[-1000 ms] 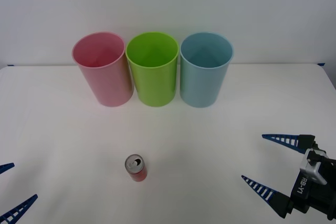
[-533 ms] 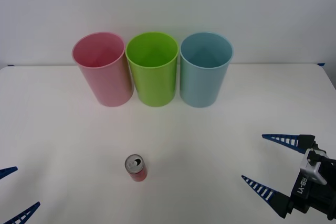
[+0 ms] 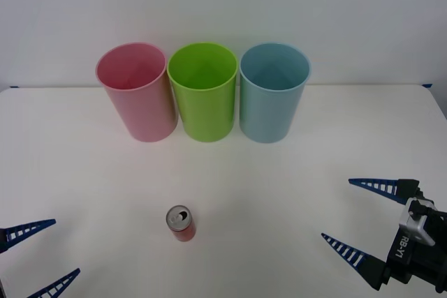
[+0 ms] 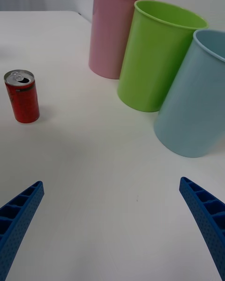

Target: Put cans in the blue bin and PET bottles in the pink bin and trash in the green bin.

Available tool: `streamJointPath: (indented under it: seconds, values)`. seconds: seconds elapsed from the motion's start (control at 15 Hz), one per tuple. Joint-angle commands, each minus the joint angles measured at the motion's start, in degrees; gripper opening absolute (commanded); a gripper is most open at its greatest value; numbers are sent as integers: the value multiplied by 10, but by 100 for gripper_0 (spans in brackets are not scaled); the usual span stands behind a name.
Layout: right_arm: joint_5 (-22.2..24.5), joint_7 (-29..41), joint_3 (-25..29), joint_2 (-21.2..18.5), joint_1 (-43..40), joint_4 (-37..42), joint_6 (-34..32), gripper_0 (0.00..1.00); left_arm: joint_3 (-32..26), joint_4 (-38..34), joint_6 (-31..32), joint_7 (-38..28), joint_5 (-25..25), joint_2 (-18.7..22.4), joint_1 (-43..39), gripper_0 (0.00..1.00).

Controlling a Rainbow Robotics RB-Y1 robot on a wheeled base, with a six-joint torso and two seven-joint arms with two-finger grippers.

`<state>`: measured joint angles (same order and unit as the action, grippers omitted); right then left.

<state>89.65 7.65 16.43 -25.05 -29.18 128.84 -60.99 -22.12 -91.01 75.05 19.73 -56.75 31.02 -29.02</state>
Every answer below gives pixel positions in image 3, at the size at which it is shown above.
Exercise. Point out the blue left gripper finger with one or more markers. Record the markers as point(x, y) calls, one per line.
point(56, 284)
point(21, 231)

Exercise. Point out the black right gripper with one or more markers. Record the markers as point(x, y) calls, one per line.
point(412, 263)

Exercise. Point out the red drink can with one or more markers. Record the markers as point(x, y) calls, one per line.
point(183, 230)

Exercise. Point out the pale blue plastic waste bin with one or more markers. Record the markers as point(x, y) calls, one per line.
point(269, 116)

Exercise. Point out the pink plastic waste bin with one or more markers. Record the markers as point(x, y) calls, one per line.
point(146, 113)

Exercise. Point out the green plastic waste bin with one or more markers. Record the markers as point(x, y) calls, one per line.
point(206, 116)

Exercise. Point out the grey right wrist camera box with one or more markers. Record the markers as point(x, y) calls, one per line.
point(415, 221)

